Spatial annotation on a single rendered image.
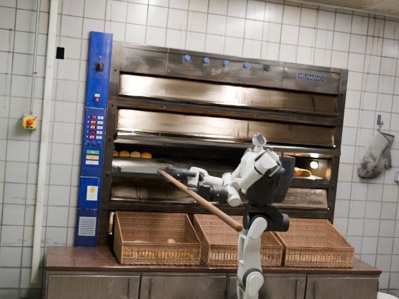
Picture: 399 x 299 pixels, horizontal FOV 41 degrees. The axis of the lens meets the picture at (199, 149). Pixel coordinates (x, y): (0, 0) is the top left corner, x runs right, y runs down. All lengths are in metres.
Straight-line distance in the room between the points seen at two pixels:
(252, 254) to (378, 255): 1.80
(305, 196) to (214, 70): 1.29
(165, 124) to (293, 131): 1.06
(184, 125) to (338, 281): 1.62
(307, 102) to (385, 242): 1.42
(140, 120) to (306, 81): 1.39
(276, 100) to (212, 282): 1.53
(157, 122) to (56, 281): 1.36
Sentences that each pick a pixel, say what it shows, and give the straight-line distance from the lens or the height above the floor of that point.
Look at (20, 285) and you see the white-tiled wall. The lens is 4.20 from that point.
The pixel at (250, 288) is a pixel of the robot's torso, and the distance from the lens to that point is 3.40.
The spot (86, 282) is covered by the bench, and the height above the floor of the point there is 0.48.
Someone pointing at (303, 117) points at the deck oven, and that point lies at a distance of 4.44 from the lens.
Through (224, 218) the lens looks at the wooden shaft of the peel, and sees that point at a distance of 2.21.
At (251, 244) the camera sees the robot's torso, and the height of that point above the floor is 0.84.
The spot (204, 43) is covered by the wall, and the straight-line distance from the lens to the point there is 4.17.
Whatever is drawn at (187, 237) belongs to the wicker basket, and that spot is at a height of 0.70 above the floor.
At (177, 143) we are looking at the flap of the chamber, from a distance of 3.95.
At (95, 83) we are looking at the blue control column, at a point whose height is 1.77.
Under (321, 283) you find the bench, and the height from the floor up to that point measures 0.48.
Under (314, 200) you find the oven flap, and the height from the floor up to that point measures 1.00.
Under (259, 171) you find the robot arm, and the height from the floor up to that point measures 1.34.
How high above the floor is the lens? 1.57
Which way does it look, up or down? 3 degrees down
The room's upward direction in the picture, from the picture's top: 5 degrees clockwise
